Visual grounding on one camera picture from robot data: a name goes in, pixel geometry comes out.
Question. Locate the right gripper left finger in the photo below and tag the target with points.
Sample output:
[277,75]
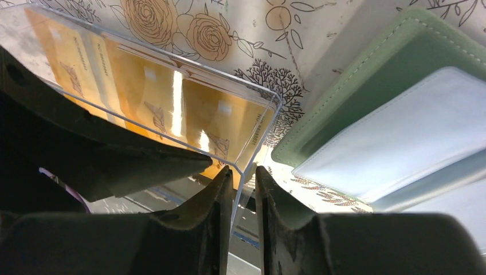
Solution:
[192,238]

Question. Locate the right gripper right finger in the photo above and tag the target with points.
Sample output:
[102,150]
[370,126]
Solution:
[296,240]

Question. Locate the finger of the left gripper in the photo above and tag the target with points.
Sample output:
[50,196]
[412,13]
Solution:
[50,144]

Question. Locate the clear plastic card box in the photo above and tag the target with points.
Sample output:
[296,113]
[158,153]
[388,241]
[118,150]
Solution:
[19,39]

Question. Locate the green leather card holder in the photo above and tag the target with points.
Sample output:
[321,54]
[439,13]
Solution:
[404,124]

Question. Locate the orange card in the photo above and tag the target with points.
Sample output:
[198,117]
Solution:
[79,62]
[227,126]
[150,93]

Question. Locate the floral tablecloth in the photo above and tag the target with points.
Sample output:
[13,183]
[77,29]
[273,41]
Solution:
[313,41]

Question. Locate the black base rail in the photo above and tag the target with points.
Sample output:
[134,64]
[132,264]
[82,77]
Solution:
[244,255]

